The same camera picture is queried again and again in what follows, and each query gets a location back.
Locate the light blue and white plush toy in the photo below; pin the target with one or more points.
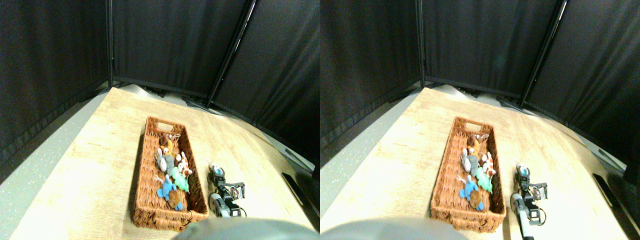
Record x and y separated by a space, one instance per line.
216 169
522 170

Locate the green plush toy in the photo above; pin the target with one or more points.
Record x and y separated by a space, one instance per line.
181 181
484 181

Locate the brown and white plush toy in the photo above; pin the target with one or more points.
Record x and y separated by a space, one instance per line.
183 163
488 163

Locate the grey plush toy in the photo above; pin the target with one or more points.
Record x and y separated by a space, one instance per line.
166 162
471 162

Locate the orange plush toy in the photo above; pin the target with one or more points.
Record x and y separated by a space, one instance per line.
170 148
478 148

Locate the dark brown plush toy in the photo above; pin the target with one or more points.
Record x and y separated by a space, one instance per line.
165 138
473 138

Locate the brown wicker basket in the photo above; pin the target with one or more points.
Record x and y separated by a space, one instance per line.
147 200
445 200

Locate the black curtain stand pole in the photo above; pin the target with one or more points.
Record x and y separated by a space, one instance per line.
420 50
109 50
542 50
231 50

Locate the black bracket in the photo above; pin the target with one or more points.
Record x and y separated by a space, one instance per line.
540 190

